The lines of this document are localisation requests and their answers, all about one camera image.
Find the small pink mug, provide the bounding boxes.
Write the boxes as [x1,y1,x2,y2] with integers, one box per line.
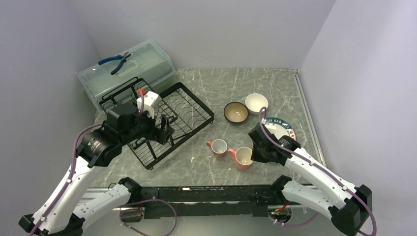
[206,139,228,158]

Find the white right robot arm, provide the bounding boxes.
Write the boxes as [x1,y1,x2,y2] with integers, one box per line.
[248,123,375,236]

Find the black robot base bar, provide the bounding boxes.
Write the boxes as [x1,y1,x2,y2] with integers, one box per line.
[124,185,288,219]

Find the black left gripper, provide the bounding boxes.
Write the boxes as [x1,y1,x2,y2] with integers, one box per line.
[119,101,174,146]

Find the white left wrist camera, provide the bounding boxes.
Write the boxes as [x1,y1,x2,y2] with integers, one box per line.
[136,88,162,119]

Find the large pink mug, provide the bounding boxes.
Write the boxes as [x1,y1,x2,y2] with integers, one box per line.
[228,147,253,171]

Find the clear plastic storage box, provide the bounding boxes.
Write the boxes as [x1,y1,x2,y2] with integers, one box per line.
[78,39,175,114]

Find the black wire dish rack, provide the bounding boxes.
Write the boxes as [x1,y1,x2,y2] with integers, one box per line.
[99,77,214,170]

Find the white ceramic bowl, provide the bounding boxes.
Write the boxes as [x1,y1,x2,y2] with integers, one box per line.
[245,93,269,115]

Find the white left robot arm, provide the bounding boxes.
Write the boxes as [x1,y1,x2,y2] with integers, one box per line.
[18,101,161,236]

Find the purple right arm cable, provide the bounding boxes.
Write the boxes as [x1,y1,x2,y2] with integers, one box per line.
[258,107,378,236]

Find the blue handled pliers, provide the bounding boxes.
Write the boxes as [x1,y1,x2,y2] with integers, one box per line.
[97,52,133,76]

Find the green rimmed white plate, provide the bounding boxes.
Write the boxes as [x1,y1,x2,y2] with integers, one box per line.
[265,118,297,141]

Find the dark blue tan bowl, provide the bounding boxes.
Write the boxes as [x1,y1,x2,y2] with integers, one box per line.
[223,102,249,125]

